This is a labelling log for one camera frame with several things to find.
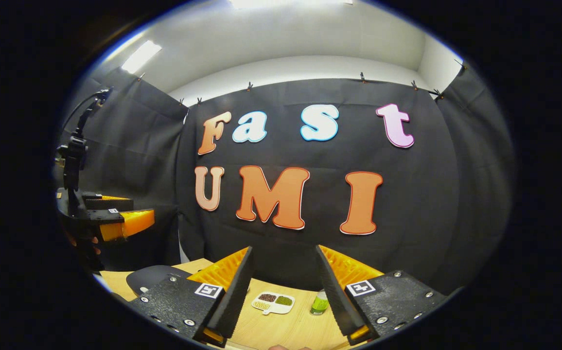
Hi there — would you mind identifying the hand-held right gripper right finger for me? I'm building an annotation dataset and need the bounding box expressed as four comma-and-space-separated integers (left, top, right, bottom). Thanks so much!
315, 245, 449, 346

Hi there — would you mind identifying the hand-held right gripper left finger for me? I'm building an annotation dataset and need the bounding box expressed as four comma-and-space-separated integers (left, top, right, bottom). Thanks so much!
130, 245, 256, 347

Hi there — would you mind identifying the black rice cooker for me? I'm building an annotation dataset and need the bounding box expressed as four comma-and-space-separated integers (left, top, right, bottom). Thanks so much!
125, 265, 192, 297

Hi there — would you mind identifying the green drink bottle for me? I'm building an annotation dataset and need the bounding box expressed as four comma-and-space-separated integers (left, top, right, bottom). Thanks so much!
310, 290, 330, 315

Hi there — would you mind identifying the white divided dish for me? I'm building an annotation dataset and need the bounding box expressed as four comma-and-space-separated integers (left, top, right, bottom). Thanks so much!
251, 291, 295, 315

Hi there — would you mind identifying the ceiling light panel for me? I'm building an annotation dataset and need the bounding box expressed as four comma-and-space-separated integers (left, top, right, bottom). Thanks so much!
121, 40, 162, 74
230, 0, 354, 8

